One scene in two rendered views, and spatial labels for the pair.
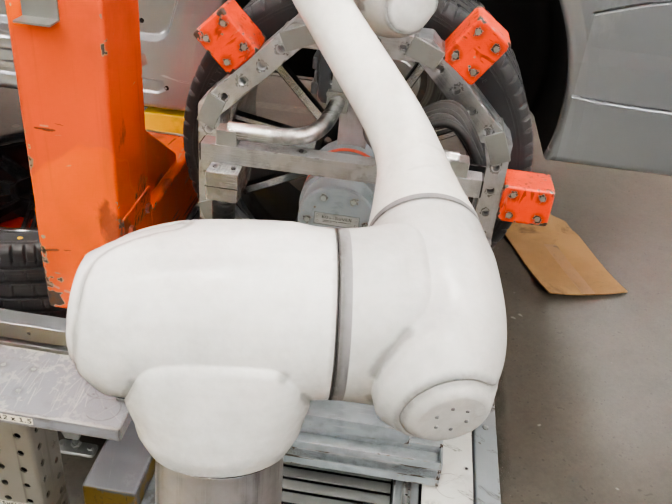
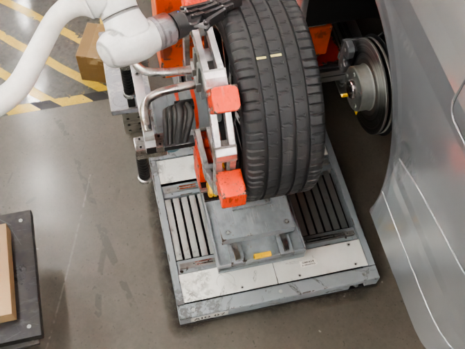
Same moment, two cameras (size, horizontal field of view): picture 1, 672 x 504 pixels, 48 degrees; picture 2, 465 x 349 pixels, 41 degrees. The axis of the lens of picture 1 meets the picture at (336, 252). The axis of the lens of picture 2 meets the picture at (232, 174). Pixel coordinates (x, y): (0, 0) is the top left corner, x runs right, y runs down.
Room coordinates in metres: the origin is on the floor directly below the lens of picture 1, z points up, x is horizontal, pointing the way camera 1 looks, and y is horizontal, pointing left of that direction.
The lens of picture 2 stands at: (0.88, -1.17, 2.47)
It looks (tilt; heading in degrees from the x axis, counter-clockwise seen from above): 59 degrees down; 69
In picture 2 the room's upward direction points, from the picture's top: 4 degrees clockwise
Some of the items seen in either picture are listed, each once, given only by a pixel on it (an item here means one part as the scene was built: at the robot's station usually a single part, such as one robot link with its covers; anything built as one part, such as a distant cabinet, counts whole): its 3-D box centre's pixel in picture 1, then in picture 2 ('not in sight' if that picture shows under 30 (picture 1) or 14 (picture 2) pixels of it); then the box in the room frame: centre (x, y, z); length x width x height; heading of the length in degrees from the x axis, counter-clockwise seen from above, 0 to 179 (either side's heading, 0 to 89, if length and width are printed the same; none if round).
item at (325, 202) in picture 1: (344, 193); (185, 108); (1.15, 0.00, 0.85); 0.21 x 0.14 x 0.14; 175
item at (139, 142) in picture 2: not in sight; (150, 146); (1.01, -0.16, 0.93); 0.09 x 0.05 x 0.05; 175
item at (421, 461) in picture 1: (342, 403); (248, 207); (1.39, -0.05, 0.13); 0.50 x 0.36 x 0.10; 85
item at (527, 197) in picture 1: (523, 197); (230, 188); (1.20, -0.32, 0.85); 0.09 x 0.08 x 0.07; 85
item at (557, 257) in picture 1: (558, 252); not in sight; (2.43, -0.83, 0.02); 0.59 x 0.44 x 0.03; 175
